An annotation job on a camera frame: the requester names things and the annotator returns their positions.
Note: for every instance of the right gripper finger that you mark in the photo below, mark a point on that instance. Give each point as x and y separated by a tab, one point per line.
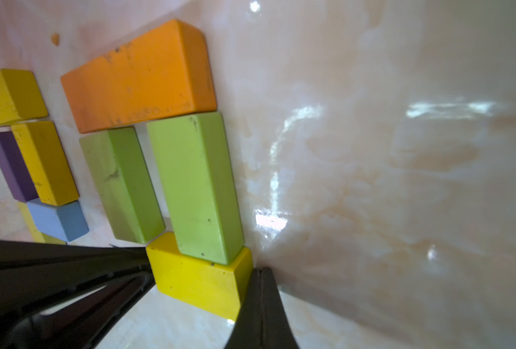
262	321

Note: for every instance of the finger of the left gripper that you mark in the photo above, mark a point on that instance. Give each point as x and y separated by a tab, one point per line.
63	296

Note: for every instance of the yellow-green long block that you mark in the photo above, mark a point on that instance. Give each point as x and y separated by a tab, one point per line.
37	236

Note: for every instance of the light blue block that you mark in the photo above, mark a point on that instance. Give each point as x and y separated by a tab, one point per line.
65	222

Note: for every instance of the green block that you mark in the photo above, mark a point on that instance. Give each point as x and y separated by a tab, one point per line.
116	163
195	171

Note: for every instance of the short yellow block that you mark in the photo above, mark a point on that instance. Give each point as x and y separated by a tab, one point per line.
46	162

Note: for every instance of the purple block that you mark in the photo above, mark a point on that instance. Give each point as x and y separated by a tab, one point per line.
14	169

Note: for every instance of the long yellow block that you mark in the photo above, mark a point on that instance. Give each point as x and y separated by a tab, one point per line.
20	97

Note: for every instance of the orange block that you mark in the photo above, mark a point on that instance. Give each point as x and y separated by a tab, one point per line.
163	73

